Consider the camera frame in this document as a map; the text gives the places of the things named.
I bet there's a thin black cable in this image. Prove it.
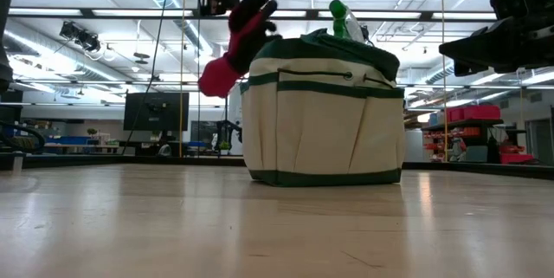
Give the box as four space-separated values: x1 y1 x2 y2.
196 16 204 158

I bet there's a blue storage bin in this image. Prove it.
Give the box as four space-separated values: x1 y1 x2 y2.
51 136 92 145

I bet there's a black frame crossbar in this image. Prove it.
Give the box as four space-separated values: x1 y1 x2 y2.
8 7 499 23

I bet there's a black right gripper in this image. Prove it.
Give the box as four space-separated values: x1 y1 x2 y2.
438 11 554 77

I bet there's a green clear spray bottle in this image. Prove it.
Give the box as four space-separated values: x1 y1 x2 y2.
327 0 367 44

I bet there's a red and black garden glove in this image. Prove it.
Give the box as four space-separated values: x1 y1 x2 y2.
197 0 282 99

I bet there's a black power cable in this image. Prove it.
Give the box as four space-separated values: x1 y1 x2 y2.
120 0 173 156

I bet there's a silver ventilation duct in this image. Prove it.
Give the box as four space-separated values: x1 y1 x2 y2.
12 24 120 82
425 64 455 85

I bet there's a black background screen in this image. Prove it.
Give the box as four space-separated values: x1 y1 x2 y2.
190 120 215 143

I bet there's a black looped cable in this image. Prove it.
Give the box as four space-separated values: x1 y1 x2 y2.
0 121 46 153

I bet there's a black shelf with red bins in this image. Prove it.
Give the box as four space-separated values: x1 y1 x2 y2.
422 104 536 165

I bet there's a black computer monitor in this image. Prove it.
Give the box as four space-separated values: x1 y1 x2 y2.
123 92 190 133

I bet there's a cream and green gardening bag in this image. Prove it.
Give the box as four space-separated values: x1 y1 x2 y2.
239 28 407 188

